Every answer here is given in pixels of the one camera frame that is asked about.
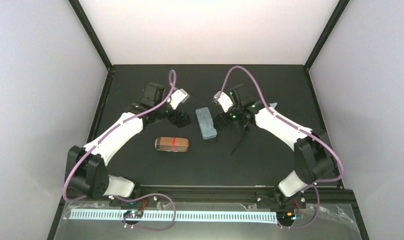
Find blue-grey glasses case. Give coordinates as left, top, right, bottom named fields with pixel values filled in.
left=195, top=107, right=217, bottom=140

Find left black frame post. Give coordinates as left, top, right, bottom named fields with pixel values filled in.
left=68, top=0, right=113, bottom=71

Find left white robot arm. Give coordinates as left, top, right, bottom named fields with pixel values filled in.
left=63, top=82, right=191, bottom=199

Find black sunglasses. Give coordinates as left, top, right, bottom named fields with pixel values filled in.
left=217, top=122, right=250, bottom=155

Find white slotted cable duct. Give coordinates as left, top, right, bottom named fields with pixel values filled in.
left=67, top=209, right=278, bottom=224

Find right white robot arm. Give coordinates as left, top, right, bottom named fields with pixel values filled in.
left=213, top=84, right=337, bottom=210

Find brown plaid glasses case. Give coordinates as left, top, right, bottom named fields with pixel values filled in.
left=154, top=136, right=190, bottom=152

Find black frame post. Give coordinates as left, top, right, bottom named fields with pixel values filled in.
left=68, top=0, right=113, bottom=71
left=304, top=0, right=350, bottom=71

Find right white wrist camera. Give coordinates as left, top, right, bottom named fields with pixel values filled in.
left=213, top=91, right=234, bottom=113

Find purple cable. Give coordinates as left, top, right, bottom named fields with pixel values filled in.
left=220, top=65, right=345, bottom=230
left=62, top=69, right=177, bottom=232

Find left small circuit board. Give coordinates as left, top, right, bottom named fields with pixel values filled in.
left=123, top=210, right=144, bottom=220

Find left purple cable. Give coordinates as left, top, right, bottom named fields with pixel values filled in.
left=62, top=69, right=177, bottom=232

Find black front frame rail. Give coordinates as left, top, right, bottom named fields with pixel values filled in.
left=47, top=186, right=369, bottom=240

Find small circuit board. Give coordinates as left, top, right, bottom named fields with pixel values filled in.
left=279, top=212, right=297, bottom=221
left=123, top=210, right=144, bottom=220

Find right small circuit board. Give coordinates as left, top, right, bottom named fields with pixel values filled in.
left=279, top=212, right=297, bottom=221

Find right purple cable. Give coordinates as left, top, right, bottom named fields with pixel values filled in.
left=220, top=65, right=345, bottom=230

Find right black frame post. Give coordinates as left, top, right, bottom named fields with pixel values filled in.
left=304, top=0, right=350, bottom=71

